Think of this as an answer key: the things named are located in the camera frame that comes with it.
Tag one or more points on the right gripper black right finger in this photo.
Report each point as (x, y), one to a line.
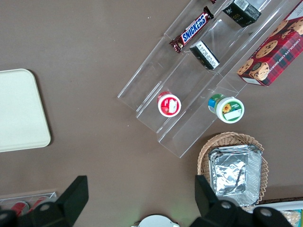
(208, 203)

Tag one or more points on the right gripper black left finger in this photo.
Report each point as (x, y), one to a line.
(73, 198)

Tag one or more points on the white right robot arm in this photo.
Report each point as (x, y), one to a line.
(156, 221)

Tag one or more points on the light woven wicker basket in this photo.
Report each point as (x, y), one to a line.
(206, 151)

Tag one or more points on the cream rectangular plastic tray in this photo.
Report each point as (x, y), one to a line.
(21, 111)

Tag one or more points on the clear acrylic bottle rack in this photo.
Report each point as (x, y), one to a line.
(35, 195)

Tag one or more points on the stack of foil trays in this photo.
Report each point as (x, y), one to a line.
(234, 175)

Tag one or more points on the white plastic snack bin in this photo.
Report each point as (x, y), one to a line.
(279, 205)

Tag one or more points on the large clear cookie snack pack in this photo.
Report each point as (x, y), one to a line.
(292, 218)

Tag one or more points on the green lidded yogurt cup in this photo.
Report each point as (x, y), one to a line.
(228, 110)

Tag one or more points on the red lidded yogurt cup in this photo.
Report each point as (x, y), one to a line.
(169, 105)

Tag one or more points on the clear acrylic stepped shelf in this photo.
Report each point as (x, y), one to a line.
(170, 71)

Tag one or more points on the small black carton box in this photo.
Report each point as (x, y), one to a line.
(241, 13)
(205, 55)

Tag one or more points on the red tartan cookie box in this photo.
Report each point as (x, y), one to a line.
(272, 52)

